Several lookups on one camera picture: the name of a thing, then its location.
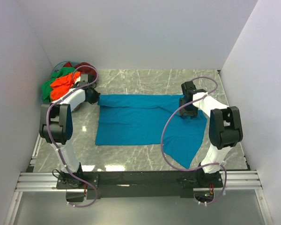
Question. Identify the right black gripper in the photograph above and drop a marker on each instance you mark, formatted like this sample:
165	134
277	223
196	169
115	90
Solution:
188	112

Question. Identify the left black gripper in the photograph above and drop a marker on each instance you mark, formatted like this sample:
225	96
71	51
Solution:
93	96

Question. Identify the blue t shirt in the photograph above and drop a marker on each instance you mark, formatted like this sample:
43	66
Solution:
147	120

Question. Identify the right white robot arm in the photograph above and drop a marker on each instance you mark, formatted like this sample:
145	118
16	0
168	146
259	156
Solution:
225	128

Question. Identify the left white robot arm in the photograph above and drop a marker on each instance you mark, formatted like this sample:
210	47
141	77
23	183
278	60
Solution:
56	123

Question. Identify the dark red t shirt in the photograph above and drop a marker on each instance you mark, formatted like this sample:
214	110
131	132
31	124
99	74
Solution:
85	68

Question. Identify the orange t shirt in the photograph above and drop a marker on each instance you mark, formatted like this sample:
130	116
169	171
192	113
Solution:
62	85

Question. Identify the teal laundry basket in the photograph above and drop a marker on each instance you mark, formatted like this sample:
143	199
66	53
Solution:
60	65

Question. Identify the green t shirt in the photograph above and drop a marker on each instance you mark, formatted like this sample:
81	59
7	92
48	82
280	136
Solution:
46	86

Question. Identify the black base beam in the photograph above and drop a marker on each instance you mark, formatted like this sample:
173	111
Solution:
140	184

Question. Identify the aluminium rail frame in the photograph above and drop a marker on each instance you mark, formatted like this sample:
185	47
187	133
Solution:
45	182

